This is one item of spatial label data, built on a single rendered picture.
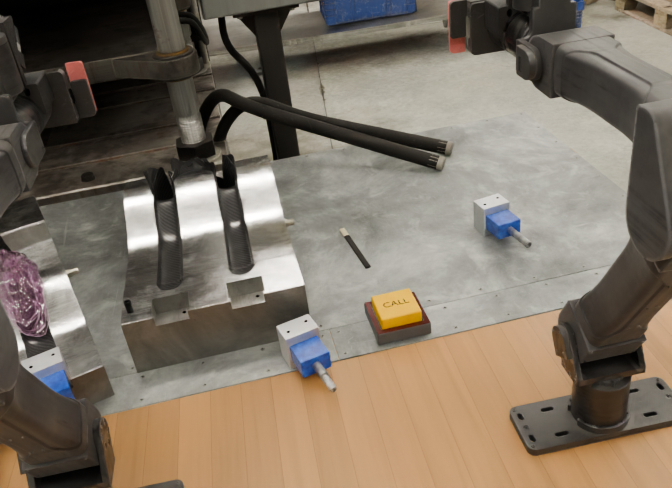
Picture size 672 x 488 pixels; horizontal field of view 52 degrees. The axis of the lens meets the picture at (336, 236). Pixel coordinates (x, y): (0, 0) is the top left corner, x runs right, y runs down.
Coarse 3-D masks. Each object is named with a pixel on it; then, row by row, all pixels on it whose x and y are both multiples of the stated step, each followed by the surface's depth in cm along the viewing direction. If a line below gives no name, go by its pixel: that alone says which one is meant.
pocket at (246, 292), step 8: (240, 280) 102; (248, 280) 102; (256, 280) 102; (232, 288) 102; (240, 288) 102; (248, 288) 103; (256, 288) 103; (264, 288) 101; (232, 296) 103; (240, 296) 103; (248, 296) 103; (256, 296) 103; (232, 304) 102; (240, 304) 101; (248, 304) 99
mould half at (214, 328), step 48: (144, 192) 121; (192, 192) 120; (240, 192) 120; (144, 240) 115; (192, 240) 114; (288, 240) 111; (144, 288) 103; (192, 288) 101; (288, 288) 99; (144, 336) 98; (192, 336) 99; (240, 336) 101
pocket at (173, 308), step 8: (168, 296) 101; (176, 296) 101; (184, 296) 101; (152, 304) 100; (160, 304) 101; (168, 304) 101; (176, 304) 102; (184, 304) 102; (152, 312) 99; (160, 312) 102; (168, 312) 102; (176, 312) 101; (184, 312) 102; (160, 320) 100; (168, 320) 100; (176, 320) 98
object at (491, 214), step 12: (480, 204) 119; (492, 204) 119; (504, 204) 119; (480, 216) 120; (492, 216) 118; (504, 216) 118; (516, 216) 117; (480, 228) 121; (492, 228) 118; (504, 228) 116; (516, 228) 117; (528, 240) 112
